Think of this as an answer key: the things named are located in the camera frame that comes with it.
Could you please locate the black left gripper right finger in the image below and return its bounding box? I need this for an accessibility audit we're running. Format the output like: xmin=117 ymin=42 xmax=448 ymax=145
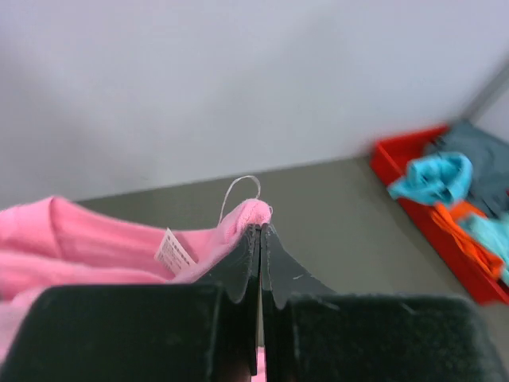
xmin=260 ymin=224 xmax=508 ymax=381

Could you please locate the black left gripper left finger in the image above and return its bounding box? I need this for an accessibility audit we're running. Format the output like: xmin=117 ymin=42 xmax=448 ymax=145
xmin=1 ymin=225 xmax=259 ymax=381

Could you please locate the pink t shirt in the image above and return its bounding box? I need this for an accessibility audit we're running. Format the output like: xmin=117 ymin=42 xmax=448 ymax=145
xmin=1 ymin=197 xmax=272 ymax=381

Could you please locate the orange t shirt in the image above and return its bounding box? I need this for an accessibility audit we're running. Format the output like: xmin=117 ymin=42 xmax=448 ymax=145
xmin=431 ymin=201 xmax=504 ymax=281

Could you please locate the red plastic bin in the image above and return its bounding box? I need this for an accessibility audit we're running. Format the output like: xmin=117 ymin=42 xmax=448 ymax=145
xmin=369 ymin=124 xmax=509 ymax=306

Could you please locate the light blue t shirt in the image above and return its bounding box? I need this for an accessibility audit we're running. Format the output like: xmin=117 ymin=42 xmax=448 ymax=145
xmin=387 ymin=152 xmax=473 ymax=207

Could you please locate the teal t shirt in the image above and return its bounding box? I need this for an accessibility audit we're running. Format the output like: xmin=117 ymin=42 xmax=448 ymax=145
xmin=460 ymin=212 xmax=508 ymax=285

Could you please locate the grey blue t shirt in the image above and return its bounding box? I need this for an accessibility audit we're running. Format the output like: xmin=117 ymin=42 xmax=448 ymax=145
xmin=423 ymin=121 xmax=508 ymax=218

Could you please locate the right aluminium corner post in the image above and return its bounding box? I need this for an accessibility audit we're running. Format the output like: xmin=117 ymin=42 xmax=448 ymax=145
xmin=459 ymin=55 xmax=508 ymax=136

